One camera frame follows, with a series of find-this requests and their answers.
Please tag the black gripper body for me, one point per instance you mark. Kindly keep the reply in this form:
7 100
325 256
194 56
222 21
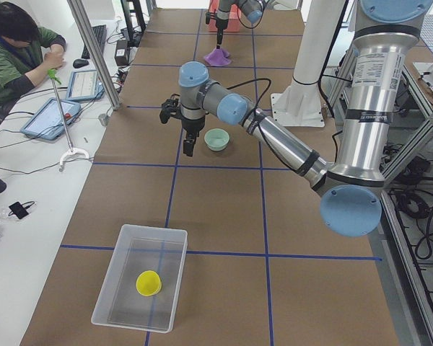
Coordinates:
193 125
220 25

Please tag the purple microfiber cloth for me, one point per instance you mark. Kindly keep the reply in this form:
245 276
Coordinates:
219 57

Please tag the yellow plastic cup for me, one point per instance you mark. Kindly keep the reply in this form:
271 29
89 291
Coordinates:
148 283

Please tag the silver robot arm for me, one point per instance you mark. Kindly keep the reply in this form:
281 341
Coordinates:
349 187
252 9

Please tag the pink plastic tray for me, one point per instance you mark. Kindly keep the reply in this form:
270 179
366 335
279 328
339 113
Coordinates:
233 21

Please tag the mint green bowl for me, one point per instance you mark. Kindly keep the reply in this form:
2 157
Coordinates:
216 139

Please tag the clear plastic bin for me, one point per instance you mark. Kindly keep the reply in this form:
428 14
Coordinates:
141 248

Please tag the far teach pendant tablet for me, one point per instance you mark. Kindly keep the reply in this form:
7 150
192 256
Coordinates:
84 86

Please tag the teach pendant tablet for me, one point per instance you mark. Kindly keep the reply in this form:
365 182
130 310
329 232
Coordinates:
46 122
84 86

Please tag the black keyboard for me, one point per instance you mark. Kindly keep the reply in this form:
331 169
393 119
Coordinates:
100 34

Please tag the black computer mouse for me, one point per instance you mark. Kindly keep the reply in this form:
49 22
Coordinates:
80 62

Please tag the near teach pendant tablet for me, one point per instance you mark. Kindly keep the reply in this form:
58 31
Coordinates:
46 122

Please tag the grabber stick green tip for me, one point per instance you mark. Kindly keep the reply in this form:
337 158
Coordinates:
72 151

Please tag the person in green shirt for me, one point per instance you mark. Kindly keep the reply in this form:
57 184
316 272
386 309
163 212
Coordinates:
27 52

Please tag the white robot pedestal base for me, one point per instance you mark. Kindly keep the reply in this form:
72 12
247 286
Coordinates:
299 105

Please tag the aluminium frame post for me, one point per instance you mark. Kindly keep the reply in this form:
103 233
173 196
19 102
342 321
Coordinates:
85 29

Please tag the black phone with cable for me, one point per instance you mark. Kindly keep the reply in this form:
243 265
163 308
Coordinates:
20 210

